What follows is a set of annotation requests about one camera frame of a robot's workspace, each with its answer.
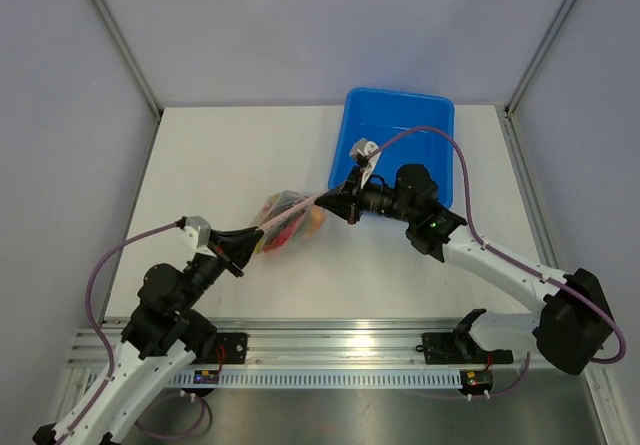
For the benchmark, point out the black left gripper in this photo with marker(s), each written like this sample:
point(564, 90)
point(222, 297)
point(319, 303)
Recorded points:
point(240, 242)

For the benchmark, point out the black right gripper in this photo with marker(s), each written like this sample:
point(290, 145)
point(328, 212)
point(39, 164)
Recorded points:
point(345, 203)

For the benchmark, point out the clear zip top bag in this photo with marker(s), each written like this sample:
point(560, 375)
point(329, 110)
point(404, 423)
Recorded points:
point(283, 209)

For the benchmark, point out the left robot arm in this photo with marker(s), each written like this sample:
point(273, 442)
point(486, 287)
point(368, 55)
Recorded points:
point(163, 335)

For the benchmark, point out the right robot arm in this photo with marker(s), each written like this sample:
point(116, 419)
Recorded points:
point(567, 319)

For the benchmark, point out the orange toy fruit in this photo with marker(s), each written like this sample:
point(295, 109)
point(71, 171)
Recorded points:
point(313, 220)

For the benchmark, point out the red toy chili pepper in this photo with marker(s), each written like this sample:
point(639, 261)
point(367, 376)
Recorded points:
point(278, 237)

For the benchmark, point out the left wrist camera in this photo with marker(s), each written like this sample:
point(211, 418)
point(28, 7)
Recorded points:
point(196, 232)

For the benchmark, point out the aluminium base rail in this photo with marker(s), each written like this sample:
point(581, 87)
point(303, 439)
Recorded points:
point(333, 343)

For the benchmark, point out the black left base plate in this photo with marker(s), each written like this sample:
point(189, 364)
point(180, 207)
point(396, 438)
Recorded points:
point(231, 348)

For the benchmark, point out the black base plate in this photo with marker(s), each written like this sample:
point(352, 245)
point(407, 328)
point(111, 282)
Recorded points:
point(231, 348)
point(451, 348)

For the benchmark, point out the white slotted cable duct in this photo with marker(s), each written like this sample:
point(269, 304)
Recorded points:
point(318, 379)

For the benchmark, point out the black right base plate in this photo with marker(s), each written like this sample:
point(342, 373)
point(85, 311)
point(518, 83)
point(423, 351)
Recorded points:
point(451, 348)

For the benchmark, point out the aluminium frame post left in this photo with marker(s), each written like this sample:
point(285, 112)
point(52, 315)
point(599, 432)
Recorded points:
point(115, 34)

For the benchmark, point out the aluminium frame post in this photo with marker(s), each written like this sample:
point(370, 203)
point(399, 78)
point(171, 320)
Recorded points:
point(542, 50)
point(115, 34)

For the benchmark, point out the aluminium frame post right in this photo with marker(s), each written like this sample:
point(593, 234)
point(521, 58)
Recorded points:
point(542, 50)

